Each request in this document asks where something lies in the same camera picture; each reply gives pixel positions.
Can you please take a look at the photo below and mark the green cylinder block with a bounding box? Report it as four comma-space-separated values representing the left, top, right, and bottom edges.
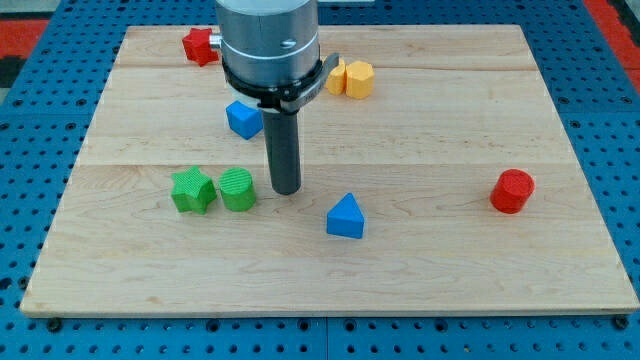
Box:
219, 167, 256, 212

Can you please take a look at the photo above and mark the yellow block behind arm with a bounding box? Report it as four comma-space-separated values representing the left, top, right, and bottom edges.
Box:
325, 58, 346, 95

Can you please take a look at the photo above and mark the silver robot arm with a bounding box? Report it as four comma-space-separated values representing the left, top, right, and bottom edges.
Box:
215, 0, 320, 87

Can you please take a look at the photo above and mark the green star block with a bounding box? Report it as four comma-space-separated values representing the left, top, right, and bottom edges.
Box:
171, 166, 217, 214

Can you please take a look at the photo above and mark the red star block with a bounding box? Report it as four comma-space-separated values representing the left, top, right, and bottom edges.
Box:
182, 28, 220, 67

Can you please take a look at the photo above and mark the blue triangle block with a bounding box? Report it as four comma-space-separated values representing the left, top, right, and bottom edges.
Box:
326, 193, 365, 239

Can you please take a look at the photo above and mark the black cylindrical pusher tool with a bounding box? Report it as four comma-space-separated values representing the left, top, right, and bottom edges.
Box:
262, 112, 301, 195

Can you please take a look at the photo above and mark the blue cube block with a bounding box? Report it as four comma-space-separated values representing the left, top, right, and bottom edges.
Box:
225, 101, 263, 140

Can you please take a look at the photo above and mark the yellow hexagon block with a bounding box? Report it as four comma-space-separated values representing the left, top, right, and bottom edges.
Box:
345, 61, 375, 99

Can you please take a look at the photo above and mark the wooden board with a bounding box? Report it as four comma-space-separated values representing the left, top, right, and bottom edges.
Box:
21, 25, 639, 318

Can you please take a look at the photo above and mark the red cylinder block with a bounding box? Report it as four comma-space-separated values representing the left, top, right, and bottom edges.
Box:
489, 169, 535, 214

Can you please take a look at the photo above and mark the black clamp ring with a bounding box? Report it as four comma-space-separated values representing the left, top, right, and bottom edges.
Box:
221, 52, 341, 116

